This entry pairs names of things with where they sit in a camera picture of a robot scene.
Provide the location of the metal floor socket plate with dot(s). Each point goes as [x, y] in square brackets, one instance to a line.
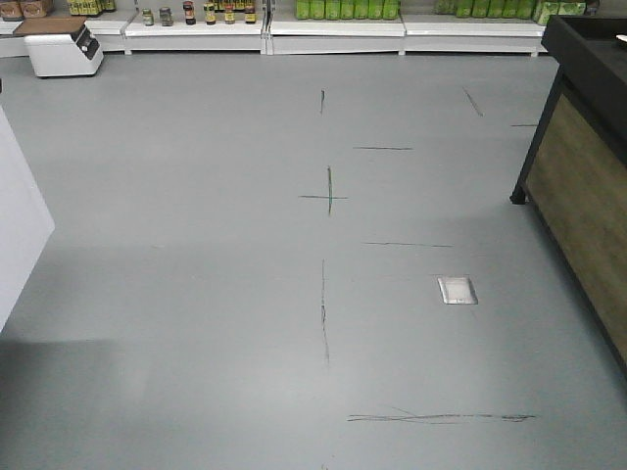
[457, 290]

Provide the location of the black wood-panel display stand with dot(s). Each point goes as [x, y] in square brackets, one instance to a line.
[574, 174]

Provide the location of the white box-shaped appliance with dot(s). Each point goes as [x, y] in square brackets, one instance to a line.
[61, 47]

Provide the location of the white store shelf unit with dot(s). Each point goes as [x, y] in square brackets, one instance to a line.
[277, 31]

